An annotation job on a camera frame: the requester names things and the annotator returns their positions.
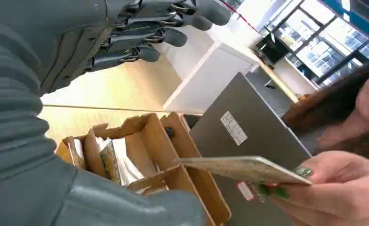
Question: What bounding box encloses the person's left hand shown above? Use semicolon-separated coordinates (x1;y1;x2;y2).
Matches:
257;150;369;226

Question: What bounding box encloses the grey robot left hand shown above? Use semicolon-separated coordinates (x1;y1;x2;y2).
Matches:
0;0;233;226

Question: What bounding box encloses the patterned beige card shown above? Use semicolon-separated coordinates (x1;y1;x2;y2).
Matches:
174;156;313;186

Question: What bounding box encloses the seated person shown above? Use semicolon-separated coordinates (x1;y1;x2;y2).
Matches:
281;57;369;226

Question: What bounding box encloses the grey laptop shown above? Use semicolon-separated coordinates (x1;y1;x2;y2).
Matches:
189;72;313;226

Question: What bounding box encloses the white card stack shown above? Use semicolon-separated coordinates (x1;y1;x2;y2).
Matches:
66;138;86;170
112;138;146;187

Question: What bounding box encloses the white cabinet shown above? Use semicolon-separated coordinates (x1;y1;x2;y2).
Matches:
273;57;320;97

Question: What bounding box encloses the patterned card stack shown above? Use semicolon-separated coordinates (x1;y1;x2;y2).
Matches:
99;139;123;185

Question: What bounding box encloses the wooden card box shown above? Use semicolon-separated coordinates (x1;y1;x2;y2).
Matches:
55;112;232;226

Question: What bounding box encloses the white desk partition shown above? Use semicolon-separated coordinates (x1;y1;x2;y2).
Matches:
153;24;262;115

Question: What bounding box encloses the black background equipment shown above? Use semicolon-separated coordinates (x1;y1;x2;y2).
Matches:
255;32;290;65

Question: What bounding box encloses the red barrier belt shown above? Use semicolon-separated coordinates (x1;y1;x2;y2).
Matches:
220;0;262;33

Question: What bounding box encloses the glass window wall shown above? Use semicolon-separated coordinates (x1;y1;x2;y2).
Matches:
265;0;369;88

